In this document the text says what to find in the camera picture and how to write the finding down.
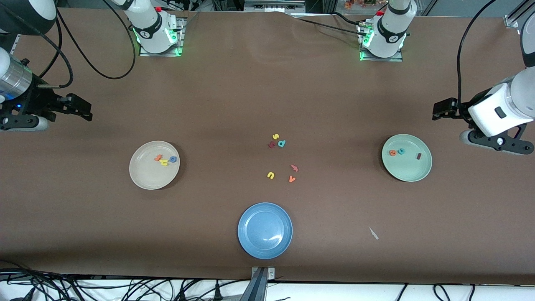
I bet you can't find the pale green round plate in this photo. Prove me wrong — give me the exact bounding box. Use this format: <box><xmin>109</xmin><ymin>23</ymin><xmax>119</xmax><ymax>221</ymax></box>
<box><xmin>381</xmin><ymin>134</ymin><xmax>433</xmax><ymax>182</ymax></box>

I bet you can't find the beige brown round plate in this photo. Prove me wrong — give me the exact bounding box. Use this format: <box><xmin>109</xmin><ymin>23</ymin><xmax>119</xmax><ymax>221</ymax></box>
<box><xmin>129</xmin><ymin>140</ymin><xmax>181</xmax><ymax>191</ymax></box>

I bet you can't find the brown table cover sheet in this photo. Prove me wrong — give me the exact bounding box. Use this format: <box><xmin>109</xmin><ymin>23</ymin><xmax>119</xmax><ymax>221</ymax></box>
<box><xmin>0</xmin><ymin>8</ymin><xmax>535</xmax><ymax>285</ymax></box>

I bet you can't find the grey metal box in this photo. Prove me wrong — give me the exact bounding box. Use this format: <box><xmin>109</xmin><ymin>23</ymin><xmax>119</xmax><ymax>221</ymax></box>
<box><xmin>245</xmin><ymin>0</ymin><xmax>306</xmax><ymax>13</ymax></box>

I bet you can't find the blue round plate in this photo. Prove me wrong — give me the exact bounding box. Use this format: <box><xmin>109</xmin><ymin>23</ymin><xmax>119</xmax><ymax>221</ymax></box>
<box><xmin>237</xmin><ymin>202</ymin><xmax>293</xmax><ymax>260</ymax></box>

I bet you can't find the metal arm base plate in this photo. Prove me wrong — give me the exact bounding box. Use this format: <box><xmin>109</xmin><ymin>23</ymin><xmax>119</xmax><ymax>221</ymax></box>
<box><xmin>139</xmin><ymin>18</ymin><xmax>185</xmax><ymax>57</ymax></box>
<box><xmin>360</xmin><ymin>25</ymin><xmax>404</xmax><ymax>62</ymax></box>

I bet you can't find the aluminium frame profile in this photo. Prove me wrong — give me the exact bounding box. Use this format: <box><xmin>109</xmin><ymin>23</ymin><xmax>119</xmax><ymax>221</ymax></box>
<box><xmin>504</xmin><ymin>0</ymin><xmax>535</xmax><ymax>29</ymax></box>

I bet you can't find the thin black table cable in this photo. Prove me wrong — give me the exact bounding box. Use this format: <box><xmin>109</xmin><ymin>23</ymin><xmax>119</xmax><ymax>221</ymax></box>
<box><xmin>293</xmin><ymin>17</ymin><xmax>365</xmax><ymax>37</ymax></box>

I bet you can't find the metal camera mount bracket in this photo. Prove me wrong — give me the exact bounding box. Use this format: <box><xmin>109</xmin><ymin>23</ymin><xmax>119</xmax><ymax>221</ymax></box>
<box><xmin>240</xmin><ymin>266</ymin><xmax>276</xmax><ymax>301</ymax></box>

